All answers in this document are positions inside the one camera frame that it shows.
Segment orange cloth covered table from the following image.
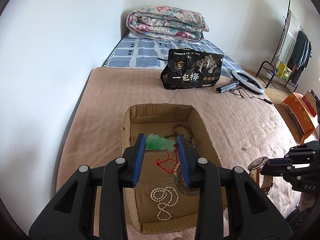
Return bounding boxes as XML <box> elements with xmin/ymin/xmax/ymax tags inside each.
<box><xmin>282</xmin><ymin>92</ymin><xmax>320</xmax><ymax>143</ymax></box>

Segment green jade pendant red string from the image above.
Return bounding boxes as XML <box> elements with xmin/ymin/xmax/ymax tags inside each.
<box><xmin>145</xmin><ymin>133</ymin><xmax>181</xmax><ymax>175</ymax></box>

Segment blue checked bed sheet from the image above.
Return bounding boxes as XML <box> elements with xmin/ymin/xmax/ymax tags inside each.
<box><xmin>101</xmin><ymin>35</ymin><xmax>241</xmax><ymax>77</ymax></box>

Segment white pearl necklace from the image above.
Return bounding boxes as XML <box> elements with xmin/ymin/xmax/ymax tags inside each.
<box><xmin>150</xmin><ymin>187</ymin><xmax>180</xmax><ymax>222</ymax></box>

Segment yellow box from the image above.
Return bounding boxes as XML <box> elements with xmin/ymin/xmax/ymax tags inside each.
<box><xmin>276</xmin><ymin>62</ymin><xmax>292</xmax><ymax>81</ymax></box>

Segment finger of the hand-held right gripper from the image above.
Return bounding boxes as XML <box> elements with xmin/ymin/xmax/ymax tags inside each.
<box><xmin>260</xmin><ymin>157</ymin><xmax>293</xmax><ymax>176</ymax></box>
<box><xmin>284</xmin><ymin>141</ymin><xmax>320</xmax><ymax>160</ymax></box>

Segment black printed snack bag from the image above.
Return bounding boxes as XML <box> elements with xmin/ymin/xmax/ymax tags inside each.
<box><xmin>161</xmin><ymin>48</ymin><xmax>224</xmax><ymax>91</ymax></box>

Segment red strap wristwatch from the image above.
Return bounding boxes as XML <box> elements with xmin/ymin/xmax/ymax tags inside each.
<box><xmin>247</xmin><ymin>156</ymin><xmax>274</xmax><ymax>196</ymax></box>

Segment tan blanket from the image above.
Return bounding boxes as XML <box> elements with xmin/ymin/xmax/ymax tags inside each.
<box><xmin>56</xmin><ymin>67</ymin><xmax>312</xmax><ymax>240</ymax></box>

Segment black ring light cable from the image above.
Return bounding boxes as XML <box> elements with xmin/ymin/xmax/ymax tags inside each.
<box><xmin>232</xmin><ymin>87</ymin><xmax>274</xmax><ymax>106</ymax></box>

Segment person's dark trousers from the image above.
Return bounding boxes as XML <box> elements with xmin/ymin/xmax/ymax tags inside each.
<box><xmin>286</xmin><ymin>204</ymin><xmax>320</xmax><ymax>233</ymax></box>

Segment tan wooden box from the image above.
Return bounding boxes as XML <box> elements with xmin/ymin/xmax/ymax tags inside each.
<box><xmin>303</xmin><ymin>89</ymin><xmax>320</xmax><ymax>113</ymax></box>

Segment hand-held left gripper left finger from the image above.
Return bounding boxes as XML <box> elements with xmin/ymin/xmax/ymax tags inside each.
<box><xmin>29</xmin><ymin>134</ymin><xmax>147</xmax><ymax>240</ymax></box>

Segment striped hanging cloth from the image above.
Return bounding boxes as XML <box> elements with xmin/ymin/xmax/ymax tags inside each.
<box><xmin>277</xmin><ymin>12</ymin><xmax>301</xmax><ymax>63</ymax></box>

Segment red flat box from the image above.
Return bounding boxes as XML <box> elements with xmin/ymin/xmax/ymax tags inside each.
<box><xmin>302</xmin><ymin>96</ymin><xmax>317</xmax><ymax>117</ymax></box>

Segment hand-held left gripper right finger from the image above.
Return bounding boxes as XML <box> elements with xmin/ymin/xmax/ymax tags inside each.
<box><xmin>176</xmin><ymin>134</ymin><xmax>293</xmax><ymax>240</ymax></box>

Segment white ring light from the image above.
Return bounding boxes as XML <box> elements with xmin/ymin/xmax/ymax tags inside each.
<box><xmin>231</xmin><ymin>69</ymin><xmax>265</xmax><ymax>96</ymax></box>

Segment cardboard box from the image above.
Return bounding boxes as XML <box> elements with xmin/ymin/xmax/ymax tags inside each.
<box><xmin>121</xmin><ymin>103</ymin><xmax>228</xmax><ymax>235</ymax></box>

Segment brown bead necklace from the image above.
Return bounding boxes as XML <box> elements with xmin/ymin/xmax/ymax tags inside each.
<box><xmin>171</xmin><ymin>122</ymin><xmax>195</xmax><ymax>146</ymax></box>

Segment black folded tripod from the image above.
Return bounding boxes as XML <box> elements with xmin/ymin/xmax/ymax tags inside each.
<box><xmin>216</xmin><ymin>78</ymin><xmax>241</xmax><ymax>93</ymax></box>

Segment person's right hand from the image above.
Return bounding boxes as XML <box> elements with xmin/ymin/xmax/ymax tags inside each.
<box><xmin>299</xmin><ymin>192</ymin><xmax>316</xmax><ymax>214</ymax></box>

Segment folded floral quilt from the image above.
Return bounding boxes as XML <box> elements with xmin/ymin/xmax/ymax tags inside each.
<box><xmin>126</xmin><ymin>5</ymin><xmax>210</xmax><ymax>42</ymax></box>

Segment dark hanging clothes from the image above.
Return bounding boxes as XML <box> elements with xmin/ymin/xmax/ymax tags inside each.
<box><xmin>287</xmin><ymin>29</ymin><xmax>313</xmax><ymax>86</ymax></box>

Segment black metal clothes rack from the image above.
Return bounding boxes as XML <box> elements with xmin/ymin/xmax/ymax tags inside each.
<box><xmin>255</xmin><ymin>0</ymin><xmax>313</xmax><ymax>93</ymax></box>

